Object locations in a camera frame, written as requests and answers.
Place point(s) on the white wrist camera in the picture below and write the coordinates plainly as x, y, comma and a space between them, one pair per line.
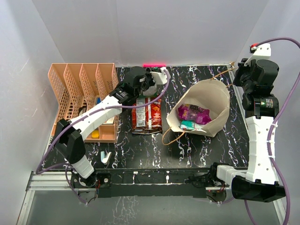
160, 78
259, 52

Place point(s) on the red light strip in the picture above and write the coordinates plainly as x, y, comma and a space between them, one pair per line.
153, 65

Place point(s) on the aluminium frame rail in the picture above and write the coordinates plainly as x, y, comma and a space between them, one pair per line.
56, 181

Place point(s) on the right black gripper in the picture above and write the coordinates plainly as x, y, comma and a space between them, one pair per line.
241, 69

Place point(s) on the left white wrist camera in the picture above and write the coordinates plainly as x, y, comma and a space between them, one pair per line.
160, 78

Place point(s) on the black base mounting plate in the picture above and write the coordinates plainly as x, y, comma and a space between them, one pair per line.
154, 182

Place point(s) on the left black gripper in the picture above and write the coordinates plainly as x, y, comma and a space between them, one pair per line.
152, 81

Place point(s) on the brown paper bag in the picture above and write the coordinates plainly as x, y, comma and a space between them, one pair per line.
210, 94

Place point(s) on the white plastic hook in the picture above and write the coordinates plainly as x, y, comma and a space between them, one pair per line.
105, 157

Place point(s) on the black white stapler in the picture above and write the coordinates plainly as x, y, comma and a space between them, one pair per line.
82, 110

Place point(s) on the teal snack bag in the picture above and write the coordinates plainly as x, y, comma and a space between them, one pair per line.
192, 127

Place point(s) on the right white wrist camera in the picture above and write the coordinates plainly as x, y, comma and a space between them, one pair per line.
259, 52

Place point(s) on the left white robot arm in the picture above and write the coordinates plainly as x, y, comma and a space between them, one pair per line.
70, 135

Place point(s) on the yellow round object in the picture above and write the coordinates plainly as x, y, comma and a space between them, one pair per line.
95, 134

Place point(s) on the red doritos snack bag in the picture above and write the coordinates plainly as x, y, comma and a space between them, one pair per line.
148, 116

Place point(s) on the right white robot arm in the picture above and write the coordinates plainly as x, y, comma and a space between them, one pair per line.
259, 183

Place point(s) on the green real chips bag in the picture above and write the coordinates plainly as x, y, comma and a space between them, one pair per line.
150, 90

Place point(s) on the pink plastic file organizer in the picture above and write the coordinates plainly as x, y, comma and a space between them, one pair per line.
79, 84

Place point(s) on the purple snack bag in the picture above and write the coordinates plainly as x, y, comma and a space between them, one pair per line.
194, 113

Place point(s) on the brown snack bag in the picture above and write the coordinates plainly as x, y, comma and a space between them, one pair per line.
146, 131

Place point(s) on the white red card box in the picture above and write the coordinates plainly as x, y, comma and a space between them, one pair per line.
110, 121

